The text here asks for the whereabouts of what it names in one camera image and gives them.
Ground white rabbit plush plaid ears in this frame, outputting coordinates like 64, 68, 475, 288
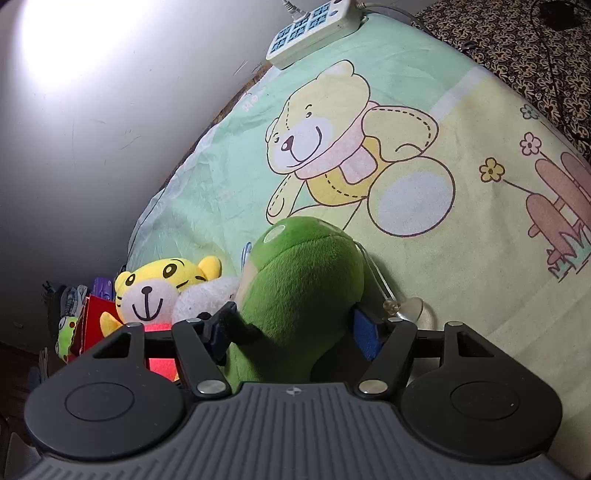
173, 242, 254, 324

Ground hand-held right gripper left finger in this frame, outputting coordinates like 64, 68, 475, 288
67, 302, 238, 400

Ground white power strip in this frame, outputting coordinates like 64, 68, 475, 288
266, 0, 368, 71

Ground pile of clothes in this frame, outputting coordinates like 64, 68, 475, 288
44, 279, 90, 319

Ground purple tissue pack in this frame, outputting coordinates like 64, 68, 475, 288
92, 276, 116, 301

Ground green plush toy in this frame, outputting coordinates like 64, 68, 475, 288
222, 215, 423, 384

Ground green frog plush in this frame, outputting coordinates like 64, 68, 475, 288
55, 316, 84, 365

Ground dark floral cloth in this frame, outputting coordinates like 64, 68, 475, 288
413, 0, 591, 153

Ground black cable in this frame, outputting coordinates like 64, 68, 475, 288
531, 0, 591, 144

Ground yellow tiger plush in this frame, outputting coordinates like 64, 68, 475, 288
99, 256, 222, 381

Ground bear printed blanket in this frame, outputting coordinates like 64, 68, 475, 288
124, 9, 591, 462

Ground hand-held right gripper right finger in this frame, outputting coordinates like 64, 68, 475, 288
353, 307, 509, 400

